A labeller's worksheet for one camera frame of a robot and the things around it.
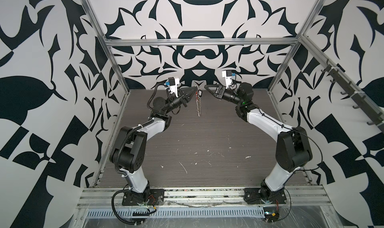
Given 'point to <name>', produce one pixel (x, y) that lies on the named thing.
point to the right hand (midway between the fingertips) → (206, 87)
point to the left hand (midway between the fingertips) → (198, 84)
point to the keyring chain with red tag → (198, 95)
